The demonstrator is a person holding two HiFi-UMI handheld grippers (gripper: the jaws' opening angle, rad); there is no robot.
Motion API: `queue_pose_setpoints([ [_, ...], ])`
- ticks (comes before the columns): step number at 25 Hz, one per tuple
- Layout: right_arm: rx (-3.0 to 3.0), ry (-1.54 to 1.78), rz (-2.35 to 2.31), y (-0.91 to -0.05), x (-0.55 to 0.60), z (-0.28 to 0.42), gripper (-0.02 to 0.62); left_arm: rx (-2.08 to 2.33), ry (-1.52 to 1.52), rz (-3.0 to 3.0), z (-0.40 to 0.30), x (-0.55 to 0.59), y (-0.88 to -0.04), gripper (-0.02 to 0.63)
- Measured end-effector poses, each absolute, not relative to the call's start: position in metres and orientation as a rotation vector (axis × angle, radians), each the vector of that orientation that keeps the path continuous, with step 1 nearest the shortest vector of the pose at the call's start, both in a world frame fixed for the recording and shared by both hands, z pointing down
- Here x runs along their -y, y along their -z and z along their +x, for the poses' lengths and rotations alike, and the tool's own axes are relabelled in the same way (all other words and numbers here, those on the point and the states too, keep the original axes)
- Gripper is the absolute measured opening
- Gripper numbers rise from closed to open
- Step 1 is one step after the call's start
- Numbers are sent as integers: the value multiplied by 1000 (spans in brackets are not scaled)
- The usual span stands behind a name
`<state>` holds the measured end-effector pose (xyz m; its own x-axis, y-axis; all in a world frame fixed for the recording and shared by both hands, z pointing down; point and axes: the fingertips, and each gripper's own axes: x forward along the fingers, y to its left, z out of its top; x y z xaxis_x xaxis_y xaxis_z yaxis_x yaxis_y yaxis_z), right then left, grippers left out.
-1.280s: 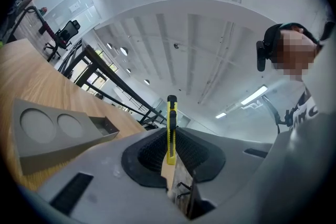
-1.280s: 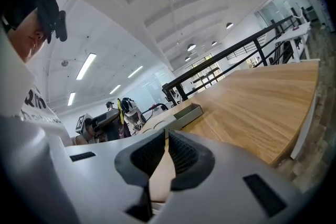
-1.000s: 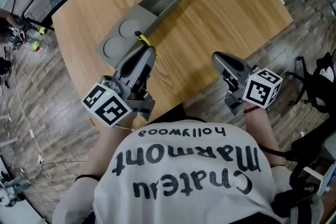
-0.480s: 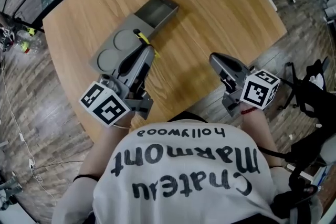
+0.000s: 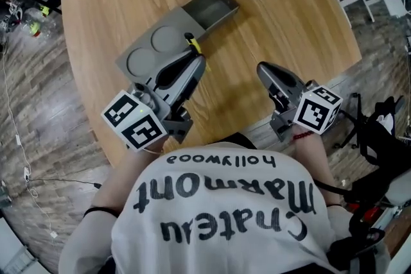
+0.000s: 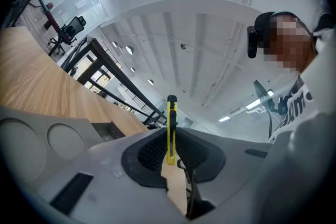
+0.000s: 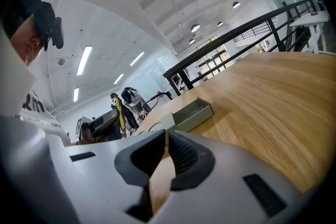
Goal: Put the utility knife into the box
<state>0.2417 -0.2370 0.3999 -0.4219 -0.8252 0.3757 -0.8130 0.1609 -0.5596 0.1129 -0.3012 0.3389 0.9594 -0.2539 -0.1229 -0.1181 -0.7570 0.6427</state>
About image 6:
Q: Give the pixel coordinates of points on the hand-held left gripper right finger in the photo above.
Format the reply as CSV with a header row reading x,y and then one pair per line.
x,y
225,178

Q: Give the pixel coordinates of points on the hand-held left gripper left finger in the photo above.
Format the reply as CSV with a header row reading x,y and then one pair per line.
x,y
110,191

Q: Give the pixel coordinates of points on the yellow utility knife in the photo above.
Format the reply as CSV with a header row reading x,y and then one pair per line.
x,y
171,150

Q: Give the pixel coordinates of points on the grey box with round recesses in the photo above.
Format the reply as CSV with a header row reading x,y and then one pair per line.
x,y
23,144

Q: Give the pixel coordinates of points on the long ceiling strip light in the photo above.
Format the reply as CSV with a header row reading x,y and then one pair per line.
x,y
254,104
224,118

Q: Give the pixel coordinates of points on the person's white printed shirt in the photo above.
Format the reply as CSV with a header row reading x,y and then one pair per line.
x,y
309,91

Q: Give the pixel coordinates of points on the person's head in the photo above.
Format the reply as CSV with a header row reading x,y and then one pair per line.
x,y
288,42

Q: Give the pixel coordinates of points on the black office chair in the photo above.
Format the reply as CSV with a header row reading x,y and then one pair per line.
x,y
68,31

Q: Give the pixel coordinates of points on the red and black stand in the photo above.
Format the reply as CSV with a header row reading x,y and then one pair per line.
x,y
52,19

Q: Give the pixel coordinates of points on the black metal table frame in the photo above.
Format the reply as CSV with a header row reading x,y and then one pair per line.
x,y
115,70

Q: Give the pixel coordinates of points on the black head-mounted camera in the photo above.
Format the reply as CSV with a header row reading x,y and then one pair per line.
x,y
252,43

